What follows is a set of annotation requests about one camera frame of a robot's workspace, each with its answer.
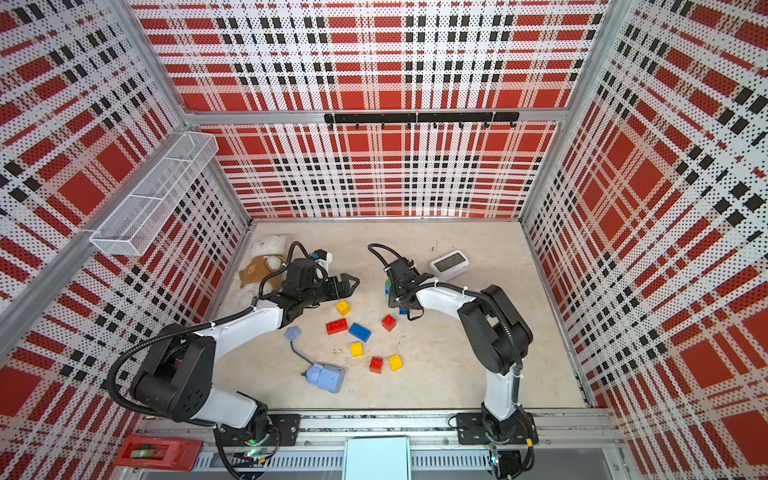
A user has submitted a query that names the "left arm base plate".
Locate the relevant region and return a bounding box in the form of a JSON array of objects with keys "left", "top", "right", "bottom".
[{"left": 214, "top": 413, "right": 301, "bottom": 447}]

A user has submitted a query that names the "red small lego brick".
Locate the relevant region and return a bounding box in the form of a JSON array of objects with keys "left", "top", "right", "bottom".
[{"left": 381, "top": 315, "right": 396, "bottom": 332}]

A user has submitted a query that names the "yellow square lego brick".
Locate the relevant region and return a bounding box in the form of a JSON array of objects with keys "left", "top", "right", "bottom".
[{"left": 349, "top": 341, "right": 364, "bottom": 358}]

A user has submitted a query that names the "white teddy bear brown shirt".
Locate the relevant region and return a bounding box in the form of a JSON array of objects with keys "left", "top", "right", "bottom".
[{"left": 238, "top": 235, "right": 287, "bottom": 288}]

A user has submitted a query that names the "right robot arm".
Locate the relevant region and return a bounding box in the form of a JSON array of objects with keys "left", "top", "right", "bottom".
[{"left": 367, "top": 243, "right": 538, "bottom": 447}]

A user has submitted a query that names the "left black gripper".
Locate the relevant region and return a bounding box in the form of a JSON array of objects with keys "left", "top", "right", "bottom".
[{"left": 301, "top": 273, "right": 360, "bottom": 307}]

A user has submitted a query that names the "red tool box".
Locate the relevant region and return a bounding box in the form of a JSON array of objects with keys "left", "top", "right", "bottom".
[{"left": 114, "top": 435, "right": 203, "bottom": 471}]

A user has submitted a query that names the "white wire mesh basket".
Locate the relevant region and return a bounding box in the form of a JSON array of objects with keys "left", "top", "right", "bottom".
[{"left": 90, "top": 131, "right": 218, "bottom": 257}]

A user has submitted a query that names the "black hook rail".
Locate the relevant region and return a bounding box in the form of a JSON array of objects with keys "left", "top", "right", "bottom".
[{"left": 324, "top": 111, "right": 520, "bottom": 128}]

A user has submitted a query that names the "white digital clock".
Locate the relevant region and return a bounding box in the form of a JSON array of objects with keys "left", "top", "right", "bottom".
[{"left": 429, "top": 250, "right": 470, "bottom": 282}]

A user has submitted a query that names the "red square lego brick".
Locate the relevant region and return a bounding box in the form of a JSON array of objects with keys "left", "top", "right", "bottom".
[{"left": 369, "top": 357, "right": 383, "bottom": 374}]

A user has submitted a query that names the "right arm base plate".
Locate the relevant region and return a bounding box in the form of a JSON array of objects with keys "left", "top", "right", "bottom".
[{"left": 455, "top": 410, "right": 539, "bottom": 446}]

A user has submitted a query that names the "red long lego brick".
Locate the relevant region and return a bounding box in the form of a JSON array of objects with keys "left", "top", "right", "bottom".
[{"left": 325, "top": 318, "right": 349, "bottom": 335}]

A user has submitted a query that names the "light blue tray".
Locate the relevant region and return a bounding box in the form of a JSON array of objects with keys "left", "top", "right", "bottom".
[{"left": 342, "top": 436, "right": 411, "bottom": 480}]

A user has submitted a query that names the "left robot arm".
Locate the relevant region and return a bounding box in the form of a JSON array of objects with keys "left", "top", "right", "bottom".
[{"left": 106, "top": 241, "right": 360, "bottom": 443}]

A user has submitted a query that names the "yellow small lego brick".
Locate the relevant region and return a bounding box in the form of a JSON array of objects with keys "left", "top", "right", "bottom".
[{"left": 388, "top": 355, "right": 404, "bottom": 371}]

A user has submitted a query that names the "light blue charger with cable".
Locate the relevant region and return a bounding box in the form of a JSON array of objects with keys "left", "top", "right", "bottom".
[{"left": 284, "top": 327, "right": 346, "bottom": 394}]

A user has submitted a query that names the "yellow tall lego brick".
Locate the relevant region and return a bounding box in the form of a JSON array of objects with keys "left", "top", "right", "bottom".
[{"left": 335, "top": 300, "right": 351, "bottom": 317}]

